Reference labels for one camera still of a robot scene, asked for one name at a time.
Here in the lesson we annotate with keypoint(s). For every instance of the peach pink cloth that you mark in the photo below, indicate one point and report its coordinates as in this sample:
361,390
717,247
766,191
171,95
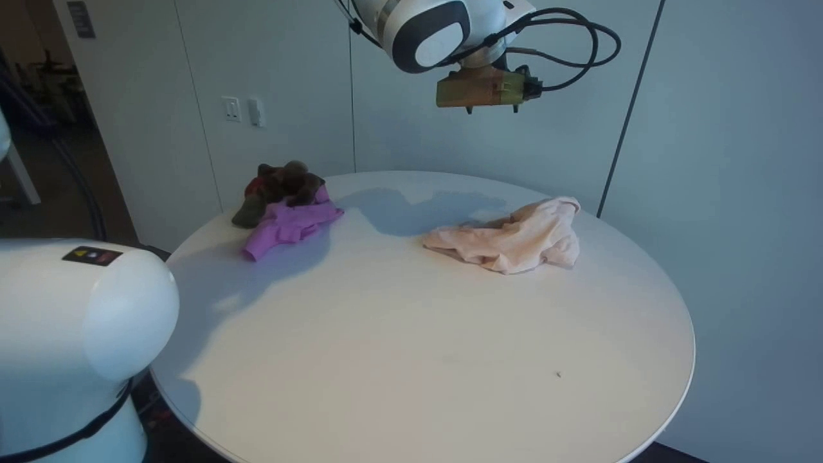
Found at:
515,239

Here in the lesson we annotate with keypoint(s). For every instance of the purple cloth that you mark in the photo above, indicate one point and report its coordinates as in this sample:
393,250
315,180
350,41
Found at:
292,225

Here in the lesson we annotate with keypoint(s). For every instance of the red plush radish green leaves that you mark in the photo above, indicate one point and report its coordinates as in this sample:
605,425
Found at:
278,183

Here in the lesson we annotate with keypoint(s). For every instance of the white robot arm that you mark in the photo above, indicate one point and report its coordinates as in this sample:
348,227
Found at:
86,317

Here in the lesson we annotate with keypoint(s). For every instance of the yellowish wrist camera box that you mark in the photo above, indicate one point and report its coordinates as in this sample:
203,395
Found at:
479,91

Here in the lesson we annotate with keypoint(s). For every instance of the white light switch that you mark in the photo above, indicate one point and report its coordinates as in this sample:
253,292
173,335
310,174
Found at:
256,111

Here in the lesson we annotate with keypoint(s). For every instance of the white wall outlet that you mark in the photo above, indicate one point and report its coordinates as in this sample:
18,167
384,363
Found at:
233,108

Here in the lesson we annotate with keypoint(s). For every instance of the dark wall sign plate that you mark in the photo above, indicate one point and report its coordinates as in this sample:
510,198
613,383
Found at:
80,18

